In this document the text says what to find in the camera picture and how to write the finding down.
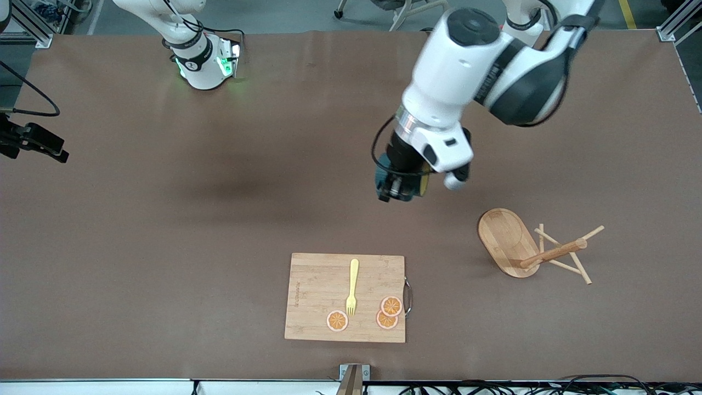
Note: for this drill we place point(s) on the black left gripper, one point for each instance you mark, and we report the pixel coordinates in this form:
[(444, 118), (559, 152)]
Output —
[(401, 155)]

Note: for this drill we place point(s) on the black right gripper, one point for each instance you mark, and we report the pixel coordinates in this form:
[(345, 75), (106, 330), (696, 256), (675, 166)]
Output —
[(26, 136)]

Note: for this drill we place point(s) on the teal mug yellow inside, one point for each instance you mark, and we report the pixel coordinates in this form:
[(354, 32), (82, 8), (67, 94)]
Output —
[(380, 170)]

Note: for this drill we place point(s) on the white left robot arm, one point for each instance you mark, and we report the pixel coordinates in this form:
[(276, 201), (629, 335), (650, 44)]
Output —
[(460, 71)]

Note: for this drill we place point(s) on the wooden mug tree rack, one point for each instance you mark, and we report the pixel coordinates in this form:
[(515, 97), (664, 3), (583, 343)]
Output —
[(504, 238)]

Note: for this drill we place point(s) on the yellow plastic fork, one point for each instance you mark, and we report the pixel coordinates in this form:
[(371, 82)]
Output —
[(354, 274)]

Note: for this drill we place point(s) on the orange slice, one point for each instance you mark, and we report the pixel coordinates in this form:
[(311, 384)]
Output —
[(391, 306), (337, 321), (385, 322)]

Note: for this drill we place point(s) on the bamboo cutting board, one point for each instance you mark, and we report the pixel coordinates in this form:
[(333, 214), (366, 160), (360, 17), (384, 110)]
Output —
[(318, 296)]

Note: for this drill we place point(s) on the grey office chair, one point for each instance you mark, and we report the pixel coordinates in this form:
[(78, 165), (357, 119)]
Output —
[(396, 23)]

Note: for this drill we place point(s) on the aluminium frame profile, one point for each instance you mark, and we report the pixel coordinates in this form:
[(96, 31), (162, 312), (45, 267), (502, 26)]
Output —
[(666, 33), (38, 35)]

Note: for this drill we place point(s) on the aluminium camera mast bracket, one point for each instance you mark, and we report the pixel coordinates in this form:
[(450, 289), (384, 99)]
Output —
[(352, 378)]

